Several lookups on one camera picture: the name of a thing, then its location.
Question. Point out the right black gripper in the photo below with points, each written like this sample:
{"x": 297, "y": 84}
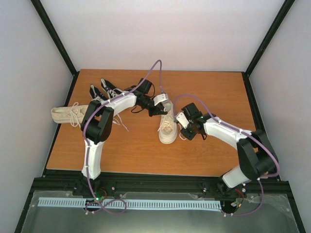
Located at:
{"x": 189, "y": 136}

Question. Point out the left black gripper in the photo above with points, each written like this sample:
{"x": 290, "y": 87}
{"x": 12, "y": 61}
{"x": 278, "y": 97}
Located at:
{"x": 153, "y": 113}

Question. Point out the beige lace platform sneaker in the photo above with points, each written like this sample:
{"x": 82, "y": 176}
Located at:
{"x": 167, "y": 130}

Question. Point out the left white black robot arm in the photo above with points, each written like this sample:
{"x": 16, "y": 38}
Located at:
{"x": 97, "y": 122}

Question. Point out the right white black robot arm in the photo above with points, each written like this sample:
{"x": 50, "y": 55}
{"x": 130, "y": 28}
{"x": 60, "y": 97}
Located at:
{"x": 256, "y": 156}

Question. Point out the black white sneaker right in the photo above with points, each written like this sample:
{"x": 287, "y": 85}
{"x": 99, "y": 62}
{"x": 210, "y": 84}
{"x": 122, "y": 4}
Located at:
{"x": 110, "y": 89}

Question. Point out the black white sneaker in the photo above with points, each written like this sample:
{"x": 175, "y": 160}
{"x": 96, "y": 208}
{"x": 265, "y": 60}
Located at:
{"x": 110, "y": 89}
{"x": 96, "y": 94}

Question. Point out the black white sneaker left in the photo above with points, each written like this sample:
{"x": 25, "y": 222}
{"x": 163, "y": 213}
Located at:
{"x": 96, "y": 94}

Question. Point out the beige canvas sneaker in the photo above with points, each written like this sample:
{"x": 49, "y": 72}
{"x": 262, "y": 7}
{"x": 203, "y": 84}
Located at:
{"x": 73, "y": 114}

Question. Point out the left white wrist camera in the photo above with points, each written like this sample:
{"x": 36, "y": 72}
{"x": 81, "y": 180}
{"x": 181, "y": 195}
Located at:
{"x": 160, "y": 99}

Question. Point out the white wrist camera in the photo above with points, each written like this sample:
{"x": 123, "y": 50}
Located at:
{"x": 182, "y": 120}
{"x": 160, "y": 99}

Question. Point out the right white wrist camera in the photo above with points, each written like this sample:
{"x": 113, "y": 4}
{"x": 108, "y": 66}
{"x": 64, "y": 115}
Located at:
{"x": 182, "y": 120}

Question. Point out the light blue cable duct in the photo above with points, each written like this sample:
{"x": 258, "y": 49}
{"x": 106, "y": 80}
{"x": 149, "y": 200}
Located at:
{"x": 205, "y": 205}

